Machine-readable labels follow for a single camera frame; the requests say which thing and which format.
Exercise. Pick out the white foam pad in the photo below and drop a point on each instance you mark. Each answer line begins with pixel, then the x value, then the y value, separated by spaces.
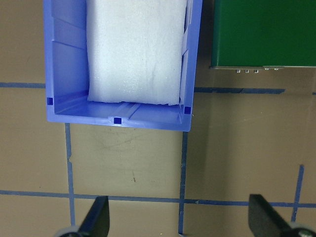
pixel 134 50

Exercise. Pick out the blue plastic bin left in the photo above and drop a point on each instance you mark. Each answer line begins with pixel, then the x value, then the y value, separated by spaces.
pixel 67 75

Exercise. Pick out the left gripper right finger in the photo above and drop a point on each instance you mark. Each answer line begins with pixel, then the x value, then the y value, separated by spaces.
pixel 265 221

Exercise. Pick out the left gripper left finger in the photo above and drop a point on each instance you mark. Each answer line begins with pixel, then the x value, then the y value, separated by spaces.
pixel 95 224

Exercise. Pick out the green conveyor belt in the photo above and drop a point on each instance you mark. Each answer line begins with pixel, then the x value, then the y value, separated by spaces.
pixel 261 34

